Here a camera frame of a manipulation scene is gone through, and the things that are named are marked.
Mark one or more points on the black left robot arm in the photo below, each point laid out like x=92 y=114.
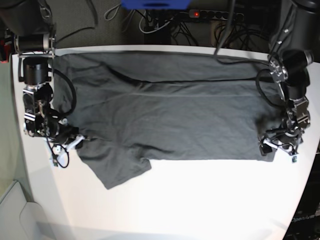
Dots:
x=290 y=53

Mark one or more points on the grey t-shirt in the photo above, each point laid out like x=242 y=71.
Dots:
x=135 y=107

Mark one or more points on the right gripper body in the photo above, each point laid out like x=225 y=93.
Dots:
x=61 y=152

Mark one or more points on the black power strip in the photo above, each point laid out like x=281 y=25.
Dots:
x=208 y=14

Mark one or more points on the blue box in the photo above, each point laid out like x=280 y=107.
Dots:
x=155 y=4

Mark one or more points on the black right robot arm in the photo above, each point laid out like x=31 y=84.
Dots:
x=27 y=30

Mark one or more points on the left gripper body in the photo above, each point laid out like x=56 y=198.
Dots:
x=285 y=141

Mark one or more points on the red clamp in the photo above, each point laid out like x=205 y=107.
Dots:
x=5 y=50

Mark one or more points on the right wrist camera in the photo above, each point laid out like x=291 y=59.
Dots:
x=55 y=163

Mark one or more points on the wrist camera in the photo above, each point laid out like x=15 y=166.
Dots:
x=294 y=159
x=55 y=163

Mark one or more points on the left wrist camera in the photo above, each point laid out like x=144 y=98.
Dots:
x=294 y=159

